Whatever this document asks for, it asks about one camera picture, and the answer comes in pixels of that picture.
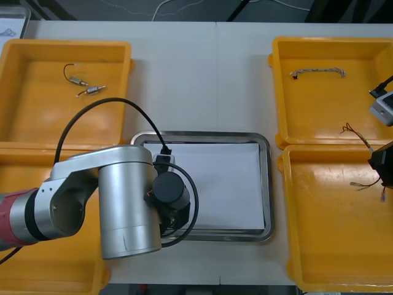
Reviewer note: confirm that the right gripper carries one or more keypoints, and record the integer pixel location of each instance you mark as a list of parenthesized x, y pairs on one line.
[(385, 163)]

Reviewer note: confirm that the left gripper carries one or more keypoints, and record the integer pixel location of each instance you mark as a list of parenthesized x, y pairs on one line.
[(179, 215)]

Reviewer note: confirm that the silver-grey left robot arm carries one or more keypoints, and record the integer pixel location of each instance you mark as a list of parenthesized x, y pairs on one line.
[(122, 199)]

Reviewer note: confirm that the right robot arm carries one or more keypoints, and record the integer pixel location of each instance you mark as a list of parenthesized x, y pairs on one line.
[(383, 108)]

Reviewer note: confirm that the white sheet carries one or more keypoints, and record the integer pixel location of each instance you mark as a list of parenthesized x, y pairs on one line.
[(227, 184), (13, 24)]

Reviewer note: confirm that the yellow-orange plastic bin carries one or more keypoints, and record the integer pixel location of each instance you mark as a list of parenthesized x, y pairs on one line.
[(319, 116), (331, 233), (37, 270), (46, 116)]

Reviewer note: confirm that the steel tray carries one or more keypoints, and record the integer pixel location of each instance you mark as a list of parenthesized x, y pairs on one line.
[(267, 184), (27, 18)]

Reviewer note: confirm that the small metal solenoid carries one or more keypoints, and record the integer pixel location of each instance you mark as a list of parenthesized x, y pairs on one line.
[(74, 79), (93, 89)]

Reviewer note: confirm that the black stand leg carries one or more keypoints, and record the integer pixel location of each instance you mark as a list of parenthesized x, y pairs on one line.
[(238, 9)]

